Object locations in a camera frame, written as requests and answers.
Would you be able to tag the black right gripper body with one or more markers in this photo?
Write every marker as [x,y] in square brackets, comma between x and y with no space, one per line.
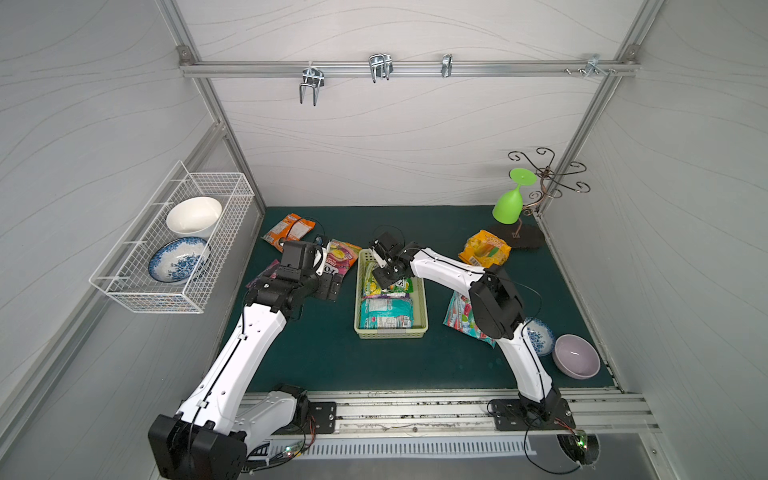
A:
[390,276]

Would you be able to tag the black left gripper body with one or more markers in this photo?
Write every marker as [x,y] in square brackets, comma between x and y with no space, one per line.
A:
[330,282]

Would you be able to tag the orange pink Fox's fruits bag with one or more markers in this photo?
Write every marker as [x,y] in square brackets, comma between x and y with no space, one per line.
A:
[341,257]

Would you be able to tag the green Fox's spring tea bag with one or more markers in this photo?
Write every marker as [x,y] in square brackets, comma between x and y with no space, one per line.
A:
[371,288]

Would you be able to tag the teal candy bag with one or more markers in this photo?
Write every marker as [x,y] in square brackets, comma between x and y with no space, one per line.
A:
[386,313]

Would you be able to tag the pale green plastic basket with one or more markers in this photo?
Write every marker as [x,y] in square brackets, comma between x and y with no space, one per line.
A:
[366,265]

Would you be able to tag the yellow candy bag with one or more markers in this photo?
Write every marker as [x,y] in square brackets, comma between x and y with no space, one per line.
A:
[485,249]

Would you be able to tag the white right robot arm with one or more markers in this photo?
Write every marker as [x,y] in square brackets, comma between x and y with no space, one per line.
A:
[497,306]

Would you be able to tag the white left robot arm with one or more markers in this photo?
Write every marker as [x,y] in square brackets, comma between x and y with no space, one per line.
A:
[209,437]

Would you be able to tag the pink purple candy bag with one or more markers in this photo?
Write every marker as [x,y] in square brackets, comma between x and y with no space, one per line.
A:
[269,272]

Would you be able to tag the orange candy bag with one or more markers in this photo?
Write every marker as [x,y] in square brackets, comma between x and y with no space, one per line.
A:
[291,228]

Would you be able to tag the teal Fox's mint bag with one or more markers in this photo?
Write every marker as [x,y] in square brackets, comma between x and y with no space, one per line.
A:
[460,317]

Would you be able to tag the green plastic wine glass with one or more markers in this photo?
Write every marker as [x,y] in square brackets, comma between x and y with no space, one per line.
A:
[509,207]

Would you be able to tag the blue white patterned plate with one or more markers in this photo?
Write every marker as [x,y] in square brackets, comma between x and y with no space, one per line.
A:
[179,260]

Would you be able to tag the blue white patterned bowl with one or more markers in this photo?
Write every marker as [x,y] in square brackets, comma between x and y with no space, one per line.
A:
[540,335]

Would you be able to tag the metal hook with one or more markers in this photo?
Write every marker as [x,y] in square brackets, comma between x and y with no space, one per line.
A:
[446,65]
[381,66]
[592,68]
[312,80]

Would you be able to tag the white vent strip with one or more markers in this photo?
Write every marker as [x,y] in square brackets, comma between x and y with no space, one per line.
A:
[420,448]

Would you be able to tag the lilac bowl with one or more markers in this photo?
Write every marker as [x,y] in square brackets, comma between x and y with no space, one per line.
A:
[576,357]

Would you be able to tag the round floor port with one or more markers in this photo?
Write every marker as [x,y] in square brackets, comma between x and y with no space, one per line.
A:
[581,448]

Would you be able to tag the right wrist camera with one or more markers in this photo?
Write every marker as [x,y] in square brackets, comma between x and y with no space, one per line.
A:
[379,253]

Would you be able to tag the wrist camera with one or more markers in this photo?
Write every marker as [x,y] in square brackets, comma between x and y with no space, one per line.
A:
[301,259]
[379,253]

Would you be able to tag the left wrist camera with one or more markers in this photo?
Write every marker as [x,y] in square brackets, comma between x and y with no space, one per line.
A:
[301,259]

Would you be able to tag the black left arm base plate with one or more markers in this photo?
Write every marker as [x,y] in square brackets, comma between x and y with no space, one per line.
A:
[312,418]

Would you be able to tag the white wire wall basket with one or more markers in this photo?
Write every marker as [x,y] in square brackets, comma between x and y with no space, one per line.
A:
[123,275]

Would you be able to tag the bronze wire glass stand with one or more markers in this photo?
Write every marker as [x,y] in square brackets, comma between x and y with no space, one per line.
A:
[524,236]

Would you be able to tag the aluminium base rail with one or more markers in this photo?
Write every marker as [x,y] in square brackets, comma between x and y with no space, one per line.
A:
[465,412]

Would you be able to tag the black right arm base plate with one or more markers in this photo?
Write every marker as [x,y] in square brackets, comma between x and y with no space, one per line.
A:
[518,415]

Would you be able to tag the aluminium top rail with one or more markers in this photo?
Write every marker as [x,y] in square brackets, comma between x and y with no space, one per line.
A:
[402,69]

